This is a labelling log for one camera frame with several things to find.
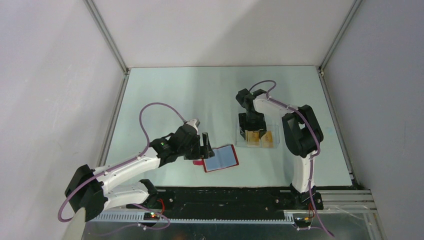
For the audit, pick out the aluminium front rail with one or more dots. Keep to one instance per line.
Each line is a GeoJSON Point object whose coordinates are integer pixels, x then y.
{"type": "Point", "coordinates": [348, 201]}

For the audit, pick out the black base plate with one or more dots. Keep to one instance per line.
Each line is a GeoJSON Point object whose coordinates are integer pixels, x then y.
{"type": "Point", "coordinates": [283, 197]}

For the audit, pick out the aluminium frame post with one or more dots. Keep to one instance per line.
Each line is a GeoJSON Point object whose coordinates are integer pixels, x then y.
{"type": "Point", "coordinates": [340, 34]}
{"type": "Point", "coordinates": [106, 34]}

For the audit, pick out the red leather card holder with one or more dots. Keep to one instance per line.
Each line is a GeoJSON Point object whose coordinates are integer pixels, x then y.
{"type": "Point", "coordinates": [224, 157]}

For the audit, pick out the left aluminium frame post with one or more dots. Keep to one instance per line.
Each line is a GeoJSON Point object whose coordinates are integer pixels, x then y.
{"type": "Point", "coordinates": [106, 34]}

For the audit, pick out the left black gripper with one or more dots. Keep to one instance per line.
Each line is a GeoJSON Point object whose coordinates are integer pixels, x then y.
{"type": "Point", "coordinates": [202, 152]}

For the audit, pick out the orange credit card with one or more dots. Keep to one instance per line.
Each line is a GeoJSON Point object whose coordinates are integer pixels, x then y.
{"type": "Point", "coordinates": [253, 139]}
{"type": "Point", "coordinates": [267, 140]}

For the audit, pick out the right aluminium frame post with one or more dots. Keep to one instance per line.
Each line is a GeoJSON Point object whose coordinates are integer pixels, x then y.
{"type": "Point", "coordinates": [340, 34]}

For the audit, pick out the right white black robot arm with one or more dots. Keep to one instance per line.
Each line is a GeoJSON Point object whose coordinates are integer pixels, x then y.
{"type": "Point", "coordinates": [301, 130]}

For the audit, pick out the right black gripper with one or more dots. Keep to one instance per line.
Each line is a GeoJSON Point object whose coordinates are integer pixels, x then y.
{"type": "Point", "coordinates": [244, 125]}

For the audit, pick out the grey slotted cable duct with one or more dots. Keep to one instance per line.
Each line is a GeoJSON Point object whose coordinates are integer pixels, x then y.
{"type": "Point", "coordinates": [141, 217]}

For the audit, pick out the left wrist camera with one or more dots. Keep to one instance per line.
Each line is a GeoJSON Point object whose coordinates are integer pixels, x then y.
{"type": "Point", "coordinates": [194, 123]}

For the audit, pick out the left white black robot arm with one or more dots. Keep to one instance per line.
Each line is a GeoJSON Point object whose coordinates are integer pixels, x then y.
{"type": "Point", "coordinates": [103, 188]}

